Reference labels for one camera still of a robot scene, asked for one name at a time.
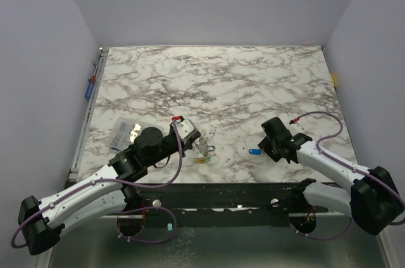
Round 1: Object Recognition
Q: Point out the blue tag key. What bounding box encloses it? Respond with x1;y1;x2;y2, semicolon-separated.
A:
248;148;261;155

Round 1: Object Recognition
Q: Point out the yellow tag key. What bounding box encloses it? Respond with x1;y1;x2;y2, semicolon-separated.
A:
194;158;206;164

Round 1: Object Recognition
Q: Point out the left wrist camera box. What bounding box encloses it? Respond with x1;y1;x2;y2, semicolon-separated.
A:
173;117;201;142

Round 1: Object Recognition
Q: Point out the clear plastic parts box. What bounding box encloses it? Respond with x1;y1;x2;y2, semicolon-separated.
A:
106;117;148;151

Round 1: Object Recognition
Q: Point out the blue red wall clamp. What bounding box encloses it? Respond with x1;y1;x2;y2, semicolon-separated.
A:
84;61;98;100

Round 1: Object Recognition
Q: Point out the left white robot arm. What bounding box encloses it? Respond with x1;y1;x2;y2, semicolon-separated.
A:
12;119;201;255

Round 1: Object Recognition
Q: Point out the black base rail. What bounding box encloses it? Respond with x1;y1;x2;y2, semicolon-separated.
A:
124;181;311;228

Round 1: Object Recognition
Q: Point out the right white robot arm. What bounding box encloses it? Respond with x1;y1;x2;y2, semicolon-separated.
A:
258;117;404;235

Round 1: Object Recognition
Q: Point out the steel key organizer plate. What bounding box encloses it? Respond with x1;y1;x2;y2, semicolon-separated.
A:
196;137;212;157

